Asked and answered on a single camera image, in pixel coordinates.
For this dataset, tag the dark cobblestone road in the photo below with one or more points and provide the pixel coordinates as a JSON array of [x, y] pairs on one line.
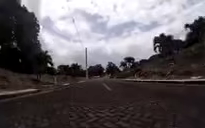
[[123, 100]]

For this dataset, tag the pale concrete kerb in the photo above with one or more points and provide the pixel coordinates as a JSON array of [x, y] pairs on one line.
[[170, 80], [10, 92]]

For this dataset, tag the earth slope with scrub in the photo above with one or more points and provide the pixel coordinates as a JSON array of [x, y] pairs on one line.
[[190, 63]]

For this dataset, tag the trees on slope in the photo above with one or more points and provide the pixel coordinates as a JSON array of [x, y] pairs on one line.
[[166, 45]]

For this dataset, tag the row of distant trees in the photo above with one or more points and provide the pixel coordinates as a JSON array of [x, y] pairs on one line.
[[96, 70]]

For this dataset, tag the dry earth and grass bank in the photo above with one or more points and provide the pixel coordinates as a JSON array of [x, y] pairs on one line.
[[10, 80]]

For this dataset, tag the tall pale pole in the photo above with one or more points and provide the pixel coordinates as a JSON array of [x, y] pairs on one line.
[[86, 63]]

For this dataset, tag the large dark trees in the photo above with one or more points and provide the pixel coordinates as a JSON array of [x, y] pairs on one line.
[[13, 36]]

